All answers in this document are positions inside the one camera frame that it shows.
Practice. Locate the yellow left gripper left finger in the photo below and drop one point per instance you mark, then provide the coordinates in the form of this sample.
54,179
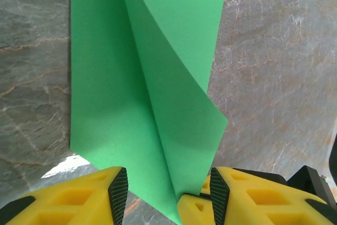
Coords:
65,204

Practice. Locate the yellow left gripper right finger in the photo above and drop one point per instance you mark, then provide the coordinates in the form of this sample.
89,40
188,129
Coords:
263,204

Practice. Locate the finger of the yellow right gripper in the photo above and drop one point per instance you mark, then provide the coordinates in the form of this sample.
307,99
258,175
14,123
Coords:
206,186
192,214

